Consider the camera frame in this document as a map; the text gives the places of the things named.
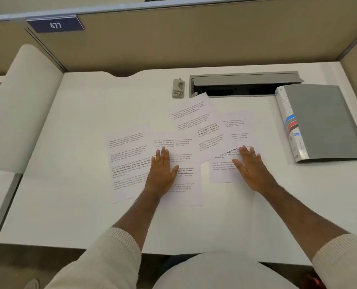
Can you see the person's left hand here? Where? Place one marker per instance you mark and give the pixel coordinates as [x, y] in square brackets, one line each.
[160, 177]

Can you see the person's right hand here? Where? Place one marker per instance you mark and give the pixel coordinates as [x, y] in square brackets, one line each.
[253, 171]

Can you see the grey ring binder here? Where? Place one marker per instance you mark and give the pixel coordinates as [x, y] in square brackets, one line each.
[326, 123]

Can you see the gray hole punch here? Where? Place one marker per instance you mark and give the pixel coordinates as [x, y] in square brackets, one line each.
[177, 88]

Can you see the person's right forearm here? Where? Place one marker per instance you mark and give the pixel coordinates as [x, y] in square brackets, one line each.
[298, 221]

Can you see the person's left forearm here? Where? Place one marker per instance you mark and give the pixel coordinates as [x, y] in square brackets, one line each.
[136, 216]

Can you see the dark blue trousers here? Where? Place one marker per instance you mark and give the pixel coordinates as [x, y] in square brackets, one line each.
[172, 261]

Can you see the cream knit sweater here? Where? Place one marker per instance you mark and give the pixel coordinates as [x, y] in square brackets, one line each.
[220, 273]

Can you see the wide beige partition panel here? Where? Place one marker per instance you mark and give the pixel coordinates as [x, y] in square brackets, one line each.
[196, 39]

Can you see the white curved desk divider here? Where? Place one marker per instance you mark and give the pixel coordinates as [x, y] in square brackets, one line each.
[22, 111]

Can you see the gray shoe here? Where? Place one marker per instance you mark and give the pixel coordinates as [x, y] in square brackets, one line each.
[31, 284]

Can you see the blue number sign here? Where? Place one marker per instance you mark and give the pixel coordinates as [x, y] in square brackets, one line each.
[55, 25]

